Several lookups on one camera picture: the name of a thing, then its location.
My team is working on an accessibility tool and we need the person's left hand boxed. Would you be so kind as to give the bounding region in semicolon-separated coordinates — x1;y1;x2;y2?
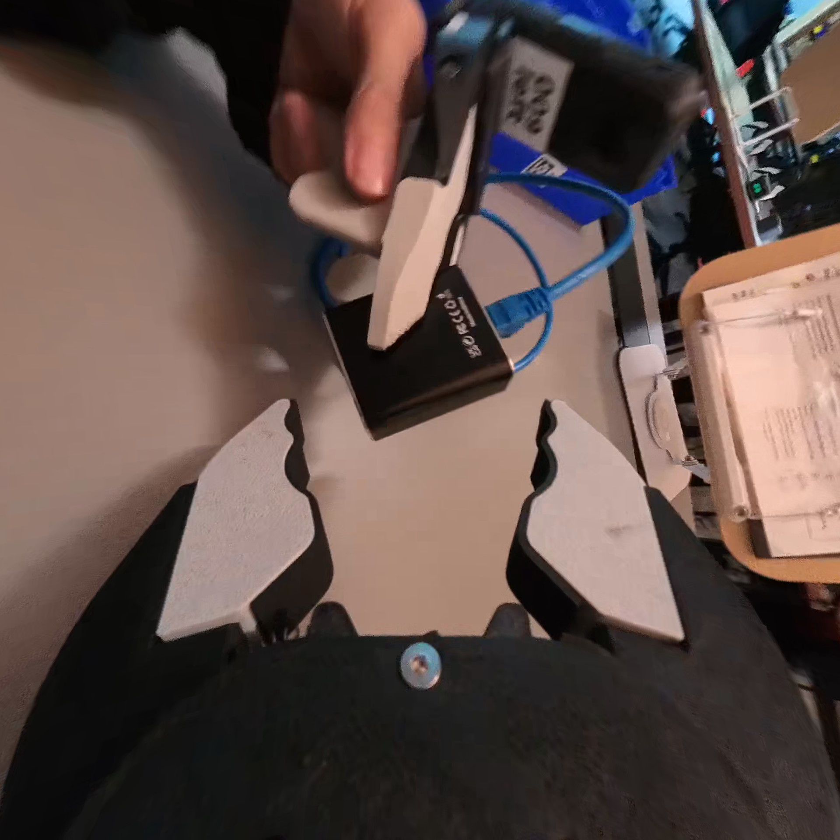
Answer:
269;0;429;202

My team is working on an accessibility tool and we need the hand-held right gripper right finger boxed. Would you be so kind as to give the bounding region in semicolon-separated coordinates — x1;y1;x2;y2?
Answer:
505;399;686;651

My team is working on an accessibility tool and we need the printed instruction sheet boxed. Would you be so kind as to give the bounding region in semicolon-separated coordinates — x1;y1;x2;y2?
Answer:
702;252;840;559

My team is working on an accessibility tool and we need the blue network cable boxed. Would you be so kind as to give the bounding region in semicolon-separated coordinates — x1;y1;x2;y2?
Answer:
310;172;637;375

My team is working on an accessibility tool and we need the black network adapter box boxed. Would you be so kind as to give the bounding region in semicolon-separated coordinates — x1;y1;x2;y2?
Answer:
325;266;513;442

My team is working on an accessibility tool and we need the blue plastic bin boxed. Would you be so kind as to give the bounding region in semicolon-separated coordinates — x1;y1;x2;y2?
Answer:
420;0;678;229

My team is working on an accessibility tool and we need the person's left forearm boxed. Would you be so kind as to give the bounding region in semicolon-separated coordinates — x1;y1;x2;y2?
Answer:
0;0;293;168

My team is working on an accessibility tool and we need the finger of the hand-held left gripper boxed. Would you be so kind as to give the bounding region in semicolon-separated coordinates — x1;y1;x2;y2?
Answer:
366;105;485;350

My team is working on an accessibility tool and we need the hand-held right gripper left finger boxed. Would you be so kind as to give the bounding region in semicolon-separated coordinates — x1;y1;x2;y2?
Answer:
156;399;334;644

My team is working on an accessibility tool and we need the grey desk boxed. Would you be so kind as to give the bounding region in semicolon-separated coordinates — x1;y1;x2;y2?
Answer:
0;26;697;641

